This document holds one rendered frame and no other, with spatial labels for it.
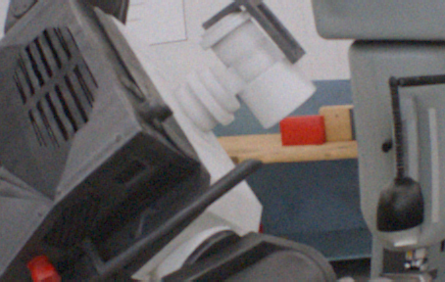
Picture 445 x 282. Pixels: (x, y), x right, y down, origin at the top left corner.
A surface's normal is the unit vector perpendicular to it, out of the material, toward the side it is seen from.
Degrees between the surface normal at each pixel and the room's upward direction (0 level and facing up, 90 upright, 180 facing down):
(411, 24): 90
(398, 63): 90
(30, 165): 74
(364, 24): 90
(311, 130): 90
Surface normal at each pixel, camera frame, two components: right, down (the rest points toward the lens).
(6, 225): -0.55, -0.10
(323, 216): -0.38, 0.17
